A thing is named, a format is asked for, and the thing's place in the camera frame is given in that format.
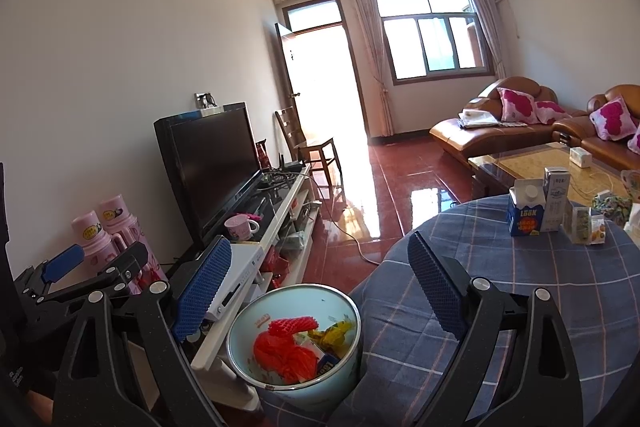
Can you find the white television stand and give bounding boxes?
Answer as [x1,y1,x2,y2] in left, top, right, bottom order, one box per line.
[165,164,323,408]

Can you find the light blue plastic bin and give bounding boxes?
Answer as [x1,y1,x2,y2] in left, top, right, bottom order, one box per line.
[227,285,362,410]

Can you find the white set-top box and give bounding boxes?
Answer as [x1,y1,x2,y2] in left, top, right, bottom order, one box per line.
[200,241,263,323]

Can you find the white floor cable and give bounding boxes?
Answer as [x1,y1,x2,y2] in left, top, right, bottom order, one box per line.
[300,172,378,265]

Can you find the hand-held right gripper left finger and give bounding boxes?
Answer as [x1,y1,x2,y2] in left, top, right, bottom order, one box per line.
[52,234,233,427]

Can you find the floral print cup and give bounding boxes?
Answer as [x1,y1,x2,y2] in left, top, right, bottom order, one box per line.
[621,169,640,204]

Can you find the small orange print carton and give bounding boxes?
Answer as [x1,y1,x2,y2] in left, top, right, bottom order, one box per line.
[586,214,607,246]

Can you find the yellow snack packet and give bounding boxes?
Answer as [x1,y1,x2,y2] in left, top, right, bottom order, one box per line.
[306,319,357,354]

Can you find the brown framed window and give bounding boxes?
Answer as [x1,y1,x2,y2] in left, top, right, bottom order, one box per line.
[375,0,493,85]

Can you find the brown leather chaise sofa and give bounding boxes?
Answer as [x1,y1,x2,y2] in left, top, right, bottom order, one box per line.
[430,76,588,158]

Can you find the blue gable top carton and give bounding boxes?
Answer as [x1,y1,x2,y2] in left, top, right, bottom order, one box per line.
[507,179,545,238]

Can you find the crumpled patterned bag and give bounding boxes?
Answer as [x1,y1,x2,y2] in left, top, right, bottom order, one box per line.
[592,190,632,228]

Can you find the wooden chair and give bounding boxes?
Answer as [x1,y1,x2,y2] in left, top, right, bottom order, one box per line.
[274,107,343,188]

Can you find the small green print carton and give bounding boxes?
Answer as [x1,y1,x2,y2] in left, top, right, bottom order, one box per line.
[570,204,592,245]

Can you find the red foam fruit net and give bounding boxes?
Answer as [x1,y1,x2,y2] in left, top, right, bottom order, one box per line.
[266,317,319,339]

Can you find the pink thermos flask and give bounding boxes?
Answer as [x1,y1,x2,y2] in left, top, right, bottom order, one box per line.
[96,193,168,295]
[71,211,128,265]

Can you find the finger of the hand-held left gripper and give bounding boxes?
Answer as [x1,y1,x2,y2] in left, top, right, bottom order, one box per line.
[40,243,86,285]
[92,241,151,295]

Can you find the red orange plastic bag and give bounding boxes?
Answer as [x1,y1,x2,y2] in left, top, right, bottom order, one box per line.
[251,331,321,385]

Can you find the pale pink curtain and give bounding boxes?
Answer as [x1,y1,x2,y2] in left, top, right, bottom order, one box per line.
[465,0,508,80]
[347,0,396,138]

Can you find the crushed blue white carton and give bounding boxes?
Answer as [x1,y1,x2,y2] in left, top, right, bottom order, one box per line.
[295,339,337,378]

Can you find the blue plaid tablecloth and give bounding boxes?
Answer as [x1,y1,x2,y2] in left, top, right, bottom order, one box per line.
[260,194,640,427]

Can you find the pink mug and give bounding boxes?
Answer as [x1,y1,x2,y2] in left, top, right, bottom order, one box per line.
[224,213,261,240]

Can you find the wooden door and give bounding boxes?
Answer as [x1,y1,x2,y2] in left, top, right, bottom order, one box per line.
[274,22,301,158]

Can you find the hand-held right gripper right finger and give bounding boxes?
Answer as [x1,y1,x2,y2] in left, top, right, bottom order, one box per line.
[406,231,591,427]

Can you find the tall white carton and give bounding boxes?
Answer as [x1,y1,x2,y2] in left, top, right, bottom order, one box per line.
[542,167,572,233]

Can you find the white folded clothes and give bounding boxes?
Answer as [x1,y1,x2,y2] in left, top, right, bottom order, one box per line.
[457,109,501,128]

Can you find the glass top coffee table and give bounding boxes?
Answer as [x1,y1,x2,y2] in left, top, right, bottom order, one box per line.
[467,142,640,210]

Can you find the red shelf packet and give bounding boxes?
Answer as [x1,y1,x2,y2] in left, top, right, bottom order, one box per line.
[265,252,291,275]

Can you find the black flat television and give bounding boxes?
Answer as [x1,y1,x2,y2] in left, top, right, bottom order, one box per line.
[153,102,263,250]

